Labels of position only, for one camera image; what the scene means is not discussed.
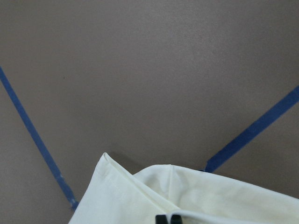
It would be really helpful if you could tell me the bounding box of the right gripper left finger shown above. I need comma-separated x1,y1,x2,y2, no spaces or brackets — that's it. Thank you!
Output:
155,215,168,224

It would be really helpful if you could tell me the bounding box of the cream long-sleeve cat shirt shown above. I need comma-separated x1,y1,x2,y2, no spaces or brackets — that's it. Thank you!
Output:
70,153,299,224

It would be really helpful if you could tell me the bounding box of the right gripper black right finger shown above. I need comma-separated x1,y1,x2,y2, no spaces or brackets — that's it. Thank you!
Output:
170,214,182,224

